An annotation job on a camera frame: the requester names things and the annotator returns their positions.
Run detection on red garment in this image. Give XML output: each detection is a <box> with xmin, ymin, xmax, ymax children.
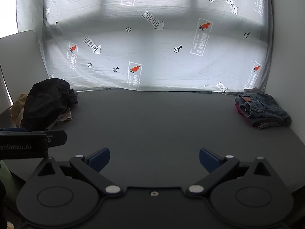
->
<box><xmin>235</xmin><ymin>104</ymin><xmax>253</xmax><ymax>127</ymax></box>

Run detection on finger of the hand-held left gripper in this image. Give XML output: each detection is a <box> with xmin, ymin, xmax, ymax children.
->
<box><xmin>45</xmin><ymin>130</ymin><xmax>67</xmax><ymax>148</ymax></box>

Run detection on black cargo pants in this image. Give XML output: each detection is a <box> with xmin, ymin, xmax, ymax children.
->
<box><xmin>21</xmin><ymin>78</ymin><xmax>79</xmax><ymax>130</ymax></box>

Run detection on pale green cloth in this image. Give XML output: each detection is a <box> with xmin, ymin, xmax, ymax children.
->
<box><xmin>0</xmin><ymin>160</ymin><xmax>17</xmax><ymax>197</ymax></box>

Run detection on folded blue jeans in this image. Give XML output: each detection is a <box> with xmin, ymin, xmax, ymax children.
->
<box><xmin>235</xmin><ymin>93</ymin><xmax>292</xmax><ymax>128</ymax></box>

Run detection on white printed curtain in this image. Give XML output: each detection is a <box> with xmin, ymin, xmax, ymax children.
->
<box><xmin>15</xmin><ymin>0</ymin><xmax>274</xmax><ymax>93</ymax></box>

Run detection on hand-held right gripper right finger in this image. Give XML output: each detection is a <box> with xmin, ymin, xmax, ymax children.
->
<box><xmin>186</xmin><ymin>147</ymin><xmax>283</xmax><ymax>197</ymax></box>

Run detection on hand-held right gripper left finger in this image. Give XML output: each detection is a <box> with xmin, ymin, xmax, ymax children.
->
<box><xmin>28</xmin><ymin>147</ymin><xmax>124</xmax><ymax>197</ymax></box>

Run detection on beige garment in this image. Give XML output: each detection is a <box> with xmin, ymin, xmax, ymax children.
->
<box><xmin>10</xmin><ymin>93</ymin><xmax>73</xmax><ymax>127</ymax></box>

